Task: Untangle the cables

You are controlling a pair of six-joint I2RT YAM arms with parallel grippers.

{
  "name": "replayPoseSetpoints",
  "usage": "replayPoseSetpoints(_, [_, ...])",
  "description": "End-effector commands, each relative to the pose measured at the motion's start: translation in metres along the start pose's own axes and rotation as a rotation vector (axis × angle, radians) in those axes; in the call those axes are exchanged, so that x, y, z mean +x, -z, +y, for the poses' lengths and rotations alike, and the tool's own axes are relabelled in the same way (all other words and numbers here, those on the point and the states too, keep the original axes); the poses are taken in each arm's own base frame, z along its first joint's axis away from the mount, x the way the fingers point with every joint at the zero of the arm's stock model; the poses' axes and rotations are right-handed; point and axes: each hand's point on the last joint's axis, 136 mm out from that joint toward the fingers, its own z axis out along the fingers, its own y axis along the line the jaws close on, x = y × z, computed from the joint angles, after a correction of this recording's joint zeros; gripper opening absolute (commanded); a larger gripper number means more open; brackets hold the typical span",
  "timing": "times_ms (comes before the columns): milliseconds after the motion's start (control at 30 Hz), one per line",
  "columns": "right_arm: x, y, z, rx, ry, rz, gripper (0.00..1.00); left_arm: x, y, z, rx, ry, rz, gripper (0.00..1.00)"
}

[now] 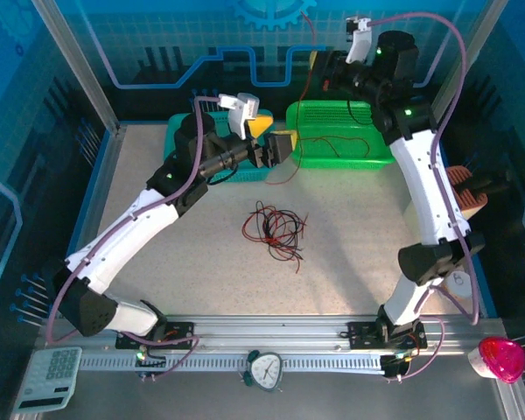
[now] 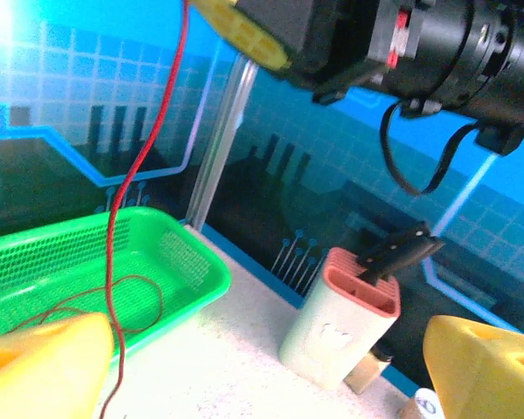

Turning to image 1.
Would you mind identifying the red cable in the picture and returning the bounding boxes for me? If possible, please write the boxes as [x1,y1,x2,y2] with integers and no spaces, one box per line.
[241,209,272,245]
[266,238,307,275]
[264,208,310,246]
[264,10,319,186]
[300,135,372,158]

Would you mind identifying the green plastic basket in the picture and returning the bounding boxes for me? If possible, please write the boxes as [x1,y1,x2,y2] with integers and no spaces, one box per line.
[285,99,397,172]

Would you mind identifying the teal plastic basket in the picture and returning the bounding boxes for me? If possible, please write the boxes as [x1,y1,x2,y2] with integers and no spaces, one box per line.
[164,108,277,184]

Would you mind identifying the beige holder orange top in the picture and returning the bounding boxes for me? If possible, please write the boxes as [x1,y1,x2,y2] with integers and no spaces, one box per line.
[402,164,489,237]

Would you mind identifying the white round cap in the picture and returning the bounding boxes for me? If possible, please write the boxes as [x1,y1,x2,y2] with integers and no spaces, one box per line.
[444,267,474,299]

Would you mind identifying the white dial clock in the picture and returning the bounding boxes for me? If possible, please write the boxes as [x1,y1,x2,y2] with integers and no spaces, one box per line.
[238,349,285,393]

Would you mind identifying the white calculator green keys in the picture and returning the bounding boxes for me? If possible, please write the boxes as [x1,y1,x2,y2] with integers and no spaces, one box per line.
[10,346,83,415]

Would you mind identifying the pink dome lamp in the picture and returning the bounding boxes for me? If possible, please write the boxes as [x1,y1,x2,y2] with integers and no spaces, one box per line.
[467,336,525,385]

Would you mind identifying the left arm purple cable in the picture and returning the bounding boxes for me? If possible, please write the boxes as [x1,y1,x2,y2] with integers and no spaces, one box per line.
[46,94,225,381]

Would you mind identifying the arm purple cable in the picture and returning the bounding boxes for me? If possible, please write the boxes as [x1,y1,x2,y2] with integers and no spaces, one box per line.
[46,94,225,381]
[367,10,482,382]

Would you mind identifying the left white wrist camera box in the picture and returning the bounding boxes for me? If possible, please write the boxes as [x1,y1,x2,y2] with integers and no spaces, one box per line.
[217,93,260,141]

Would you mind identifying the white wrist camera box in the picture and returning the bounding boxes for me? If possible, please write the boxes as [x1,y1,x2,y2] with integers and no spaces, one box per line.
[345,16,374,65]
[217,93,260,141]

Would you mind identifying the left wrist black cable loop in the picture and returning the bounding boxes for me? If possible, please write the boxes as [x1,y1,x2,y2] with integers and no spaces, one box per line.
[206,164,241,186]

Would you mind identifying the wrist black cable loop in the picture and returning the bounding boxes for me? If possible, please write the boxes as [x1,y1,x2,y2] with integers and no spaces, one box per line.
[346,100,373,127]
[206,164,241,186]

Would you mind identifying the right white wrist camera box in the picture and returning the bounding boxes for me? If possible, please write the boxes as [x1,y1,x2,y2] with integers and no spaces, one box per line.
[345,16,374,65]

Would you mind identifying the right wrist black cable loop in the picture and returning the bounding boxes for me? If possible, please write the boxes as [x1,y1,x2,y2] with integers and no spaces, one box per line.
[346,100,373,127]

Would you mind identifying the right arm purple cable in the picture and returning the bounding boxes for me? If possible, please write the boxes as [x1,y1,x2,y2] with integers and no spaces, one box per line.
[367,10,482,382]

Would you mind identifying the aluminium frame post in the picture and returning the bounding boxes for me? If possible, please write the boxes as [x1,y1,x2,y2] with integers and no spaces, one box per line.
[30,0,124,135]
[423,0,508,132]

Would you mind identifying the black tool handles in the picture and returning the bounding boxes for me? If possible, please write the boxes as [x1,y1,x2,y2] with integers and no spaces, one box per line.
[458,171,513,198]

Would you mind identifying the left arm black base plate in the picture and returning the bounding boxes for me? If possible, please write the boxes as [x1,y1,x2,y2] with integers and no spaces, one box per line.
[115,321,196,350]

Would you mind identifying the aluminium mounting rail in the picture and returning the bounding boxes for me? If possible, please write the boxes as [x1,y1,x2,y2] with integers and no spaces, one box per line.
[37,313,508,354]

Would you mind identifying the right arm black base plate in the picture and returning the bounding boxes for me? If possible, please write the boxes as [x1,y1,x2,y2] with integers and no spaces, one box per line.
[346,320,429,350]

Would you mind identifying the slotted grey cable duct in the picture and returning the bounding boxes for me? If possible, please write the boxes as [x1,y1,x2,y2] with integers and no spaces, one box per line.
[79,352,389,374]

